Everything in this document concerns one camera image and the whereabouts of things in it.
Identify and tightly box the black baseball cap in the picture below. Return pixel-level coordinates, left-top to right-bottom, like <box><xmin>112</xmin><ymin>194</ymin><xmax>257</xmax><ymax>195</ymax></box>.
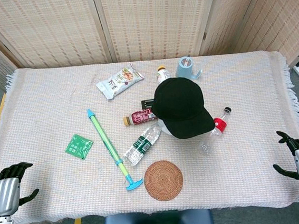
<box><xmin>148</xmin><ymin>74</ymin><xmax>217</xmax><ymax>142</ymax></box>

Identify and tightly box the clear bottle red label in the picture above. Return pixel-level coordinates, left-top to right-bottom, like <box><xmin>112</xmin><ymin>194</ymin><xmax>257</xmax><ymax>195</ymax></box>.
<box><xmin>196</xmin><ymin>106</ymin><xmax>236</xmax><ymax>156</ymax></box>

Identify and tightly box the white snack bag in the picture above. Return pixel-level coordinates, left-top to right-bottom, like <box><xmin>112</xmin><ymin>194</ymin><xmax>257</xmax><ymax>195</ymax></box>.
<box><xmin>94</xmin><ymin>61</ymin><xmax>147</xmax><ymax>101</ymax></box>

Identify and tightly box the light blue mug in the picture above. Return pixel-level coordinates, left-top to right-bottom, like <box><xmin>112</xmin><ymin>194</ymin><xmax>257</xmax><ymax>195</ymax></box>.
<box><xmin>173</xmin><ymin>55</ymin><xmax>204</xmax><ymax>81</ymax></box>

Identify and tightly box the yellow cap drink bottle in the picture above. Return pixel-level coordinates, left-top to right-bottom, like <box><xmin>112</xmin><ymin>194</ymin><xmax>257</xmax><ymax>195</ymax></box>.
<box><xmin>155</xmin><ymin>65</ymin><xmax>172</xmax><ymax>85</ymax></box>

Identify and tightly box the green sachet packet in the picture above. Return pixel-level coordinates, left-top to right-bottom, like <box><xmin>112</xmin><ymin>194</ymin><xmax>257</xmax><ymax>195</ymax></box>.
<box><xmin>63</xmin><ymin>132</ymin><xmax>95</xmax><ymax>162</ymax></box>

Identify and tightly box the woven folding screen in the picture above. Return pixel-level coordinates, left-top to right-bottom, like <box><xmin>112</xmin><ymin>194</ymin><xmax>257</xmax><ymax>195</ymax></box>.
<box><xmin>0</xmin><ymin>0</ymin><xmax>299</xmax><ymax>93</ymax></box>

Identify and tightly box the woven checkered tablecloth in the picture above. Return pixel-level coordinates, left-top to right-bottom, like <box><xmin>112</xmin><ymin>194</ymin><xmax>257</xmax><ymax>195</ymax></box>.
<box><xmin>0</xmin><ymin>41</ymin><xmax>299</xmax><ymax>224</ymax></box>

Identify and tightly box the clear bottle green label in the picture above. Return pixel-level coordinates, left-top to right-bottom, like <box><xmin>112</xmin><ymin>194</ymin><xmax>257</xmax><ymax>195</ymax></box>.
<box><xmin>120</xmin><ymin>123</ymin><xmax>165</xmax><ymax>167</ymax></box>

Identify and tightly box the round woven rattan coaster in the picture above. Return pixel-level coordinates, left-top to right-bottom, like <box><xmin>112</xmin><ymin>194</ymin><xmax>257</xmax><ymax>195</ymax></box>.
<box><xmin>142</xmin><ymin>158</ymin><xmax>186</xmax><ymax>203</ymax></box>

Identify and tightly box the green blue water pump toy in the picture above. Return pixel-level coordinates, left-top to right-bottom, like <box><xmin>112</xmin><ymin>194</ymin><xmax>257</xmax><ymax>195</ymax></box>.
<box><xmin>86</xmin><ymin>104</ymin><xmax>145</xmax><ymax>194</ymax></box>

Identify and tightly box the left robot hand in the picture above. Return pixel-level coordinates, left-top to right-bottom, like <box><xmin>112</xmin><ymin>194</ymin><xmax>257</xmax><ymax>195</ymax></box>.
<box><xmin>0</xmin><ymin>160</ymin><xmax>42</xmax><ymax>217</ymax></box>

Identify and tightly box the black rectangular device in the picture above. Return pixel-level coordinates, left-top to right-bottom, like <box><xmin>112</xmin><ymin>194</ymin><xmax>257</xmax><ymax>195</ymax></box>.
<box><xmin>140</xmin><ymin>98</ymin><xmax>156</xmax><ymax>110</ymax></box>

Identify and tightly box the dark red drink bottle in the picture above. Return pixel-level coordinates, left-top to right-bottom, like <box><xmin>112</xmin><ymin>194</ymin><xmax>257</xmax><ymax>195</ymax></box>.
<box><xmin>122</xmin><ymin>107</ymin><xmax>159</xmax><ymax>127</ymax></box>

